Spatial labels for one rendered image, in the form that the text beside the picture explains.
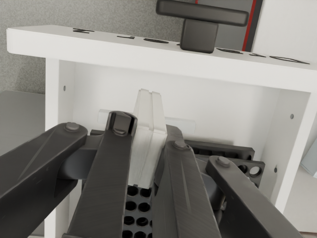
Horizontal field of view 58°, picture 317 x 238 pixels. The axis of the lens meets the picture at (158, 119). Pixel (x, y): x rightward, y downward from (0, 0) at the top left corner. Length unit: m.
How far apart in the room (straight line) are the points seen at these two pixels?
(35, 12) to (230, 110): 0.99
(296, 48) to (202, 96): 0.16
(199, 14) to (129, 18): 0.92
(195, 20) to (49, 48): 0.11
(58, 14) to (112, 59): 0.98
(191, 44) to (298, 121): 0.14
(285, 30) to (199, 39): 0.21
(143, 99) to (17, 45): 0.11
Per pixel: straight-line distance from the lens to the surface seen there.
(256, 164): 0.30
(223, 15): 0.24
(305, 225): 0.57
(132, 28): 1.15
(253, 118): 0.35
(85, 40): 0.22
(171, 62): 0.22
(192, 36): 0.24
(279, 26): 0.42
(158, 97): 0.18
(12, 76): 1.29
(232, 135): 0.35
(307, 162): 0.48
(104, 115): 0.32
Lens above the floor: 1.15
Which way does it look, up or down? 71 degrees down
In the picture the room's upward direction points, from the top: 174 degrees clockwise
